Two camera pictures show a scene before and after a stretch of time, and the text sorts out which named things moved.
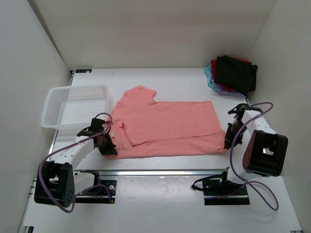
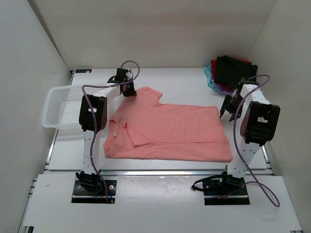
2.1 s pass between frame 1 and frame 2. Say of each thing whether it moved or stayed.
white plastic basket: stayed
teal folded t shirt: stayed
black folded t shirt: stayed
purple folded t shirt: stayed
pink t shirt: moved
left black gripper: moved
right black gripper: moved
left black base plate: stayed
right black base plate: stayed
